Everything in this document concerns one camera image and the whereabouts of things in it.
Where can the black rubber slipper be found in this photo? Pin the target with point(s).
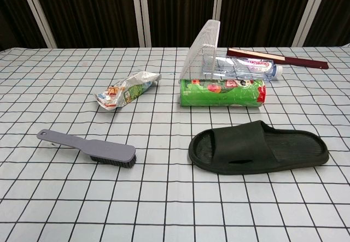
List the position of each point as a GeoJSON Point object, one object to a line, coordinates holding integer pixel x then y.
{"type": "Point", "coordinates": [240, 143]}

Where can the grey scrub brush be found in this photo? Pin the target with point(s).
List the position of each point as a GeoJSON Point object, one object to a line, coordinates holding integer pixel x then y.
{"type": "Point", "coordinates": [109, 147]}

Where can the green chips can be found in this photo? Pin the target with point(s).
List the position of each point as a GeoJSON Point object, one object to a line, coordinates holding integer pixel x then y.
{"type": "Point", "coordinates": [218, 97]}

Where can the crumpled snack bag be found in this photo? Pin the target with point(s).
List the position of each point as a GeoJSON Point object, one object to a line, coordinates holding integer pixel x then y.
{"type": "Point", "coordinates": [128, 91]}

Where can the clear plastic water bottle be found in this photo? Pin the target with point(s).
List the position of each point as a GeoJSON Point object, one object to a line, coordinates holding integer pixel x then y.
{"type": "Point", "coordinates": [246, 67]}

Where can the checkered light blue tablecloth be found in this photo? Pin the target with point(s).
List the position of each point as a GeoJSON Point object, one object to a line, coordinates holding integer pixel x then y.
{"type": "Point", "coordinates": [164, 198]}

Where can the black folding partition screen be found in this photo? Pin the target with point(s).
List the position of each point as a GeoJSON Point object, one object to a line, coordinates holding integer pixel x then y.
{"type": "Point", "coordinates": [95, 12]}

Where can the dark red folded fan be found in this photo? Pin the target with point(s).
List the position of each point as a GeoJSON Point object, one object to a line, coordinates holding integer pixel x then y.
{"type": "Point", "coordinates": [300, 61]}

